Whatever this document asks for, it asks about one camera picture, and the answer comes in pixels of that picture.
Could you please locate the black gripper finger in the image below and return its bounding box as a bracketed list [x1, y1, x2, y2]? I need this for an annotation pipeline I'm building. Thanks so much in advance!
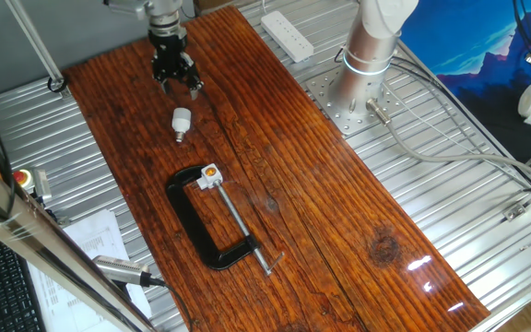
[181, 64, 205, 101]
[152, 68, 171, 95]

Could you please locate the blue mountain picture mat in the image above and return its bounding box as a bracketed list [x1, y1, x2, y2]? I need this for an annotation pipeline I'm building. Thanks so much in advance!
[398, 0, 531, 163]

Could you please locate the white LED light bulb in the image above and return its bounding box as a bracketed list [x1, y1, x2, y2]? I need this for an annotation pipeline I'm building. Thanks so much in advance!
[171, 107, 192, 144]

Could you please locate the black C-clamp with steel screw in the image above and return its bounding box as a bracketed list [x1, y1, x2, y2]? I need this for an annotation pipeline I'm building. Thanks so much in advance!
[165, 164, 286, 278]

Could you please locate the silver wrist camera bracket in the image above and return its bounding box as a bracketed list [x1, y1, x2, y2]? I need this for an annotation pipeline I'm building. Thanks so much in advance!
[103, 0, 149, 20]

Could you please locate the long aluminium frame bar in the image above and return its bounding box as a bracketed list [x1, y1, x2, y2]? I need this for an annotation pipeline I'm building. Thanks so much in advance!
[0, 136, 159, 332]

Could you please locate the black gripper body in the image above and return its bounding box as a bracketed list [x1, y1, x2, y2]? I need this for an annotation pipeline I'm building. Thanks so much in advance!
[148, 30, 193, 80]

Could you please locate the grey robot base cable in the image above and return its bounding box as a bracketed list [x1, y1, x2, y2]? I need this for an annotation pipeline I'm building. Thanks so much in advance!
[365, 97, 531, 185]

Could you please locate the white lamp socket adapter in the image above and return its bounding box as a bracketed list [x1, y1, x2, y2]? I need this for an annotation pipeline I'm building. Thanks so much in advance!
[195, 162, 225, 191]

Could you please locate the thin aluminium pole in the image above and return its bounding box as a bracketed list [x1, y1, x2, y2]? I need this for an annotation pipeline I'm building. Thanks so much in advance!
[5, 0, 71, 99]

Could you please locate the black camera cable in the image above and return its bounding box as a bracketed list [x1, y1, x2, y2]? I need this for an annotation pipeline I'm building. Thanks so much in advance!
[147, 275, 195, 332]

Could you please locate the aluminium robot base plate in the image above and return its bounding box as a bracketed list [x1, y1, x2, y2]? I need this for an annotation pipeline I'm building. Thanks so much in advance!
[304, 64, 407, 137]

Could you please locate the white power strip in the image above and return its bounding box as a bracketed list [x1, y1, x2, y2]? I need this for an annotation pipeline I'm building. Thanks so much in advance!
[260, 9, 315, 65]

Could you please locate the black keyboard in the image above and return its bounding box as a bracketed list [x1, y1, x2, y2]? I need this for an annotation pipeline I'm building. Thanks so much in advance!
[0, 223, 48, 332]

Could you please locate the red emergency stop button box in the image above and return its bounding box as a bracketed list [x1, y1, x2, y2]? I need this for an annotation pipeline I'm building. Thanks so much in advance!
[12, 165, 53, 205]

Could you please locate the brown wooden board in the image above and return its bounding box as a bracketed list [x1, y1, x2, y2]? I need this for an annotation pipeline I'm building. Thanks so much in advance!
[62, 8, 491, 332]

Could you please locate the silver camera on stand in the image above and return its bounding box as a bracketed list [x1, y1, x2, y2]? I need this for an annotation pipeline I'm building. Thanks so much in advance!
[92, 255, 152, 288]

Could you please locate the printed paper sheet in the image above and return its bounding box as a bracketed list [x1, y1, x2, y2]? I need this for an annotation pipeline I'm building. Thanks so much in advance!
[28, 209, 154, 332]

